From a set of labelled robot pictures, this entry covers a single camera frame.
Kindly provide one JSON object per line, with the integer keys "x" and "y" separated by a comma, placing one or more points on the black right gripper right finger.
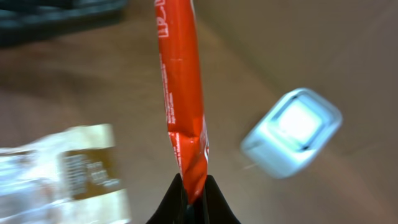
{"x": 215, "y": 207}

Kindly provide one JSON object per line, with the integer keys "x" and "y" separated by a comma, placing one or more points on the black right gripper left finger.
{"x": 172, "y": 208}

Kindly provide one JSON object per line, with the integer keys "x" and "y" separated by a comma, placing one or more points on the beige snack pouch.
{"x": 69, "y": 177}

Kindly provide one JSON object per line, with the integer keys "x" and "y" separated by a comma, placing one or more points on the red stick sachet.
{"x": 183, "y": 96}

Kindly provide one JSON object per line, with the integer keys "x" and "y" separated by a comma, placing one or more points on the white barcode scanner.
{"x": 294, "y": 131}

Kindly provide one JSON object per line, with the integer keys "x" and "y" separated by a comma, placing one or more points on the grey plastic mesh basket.
{"x": 29, "y": 20}

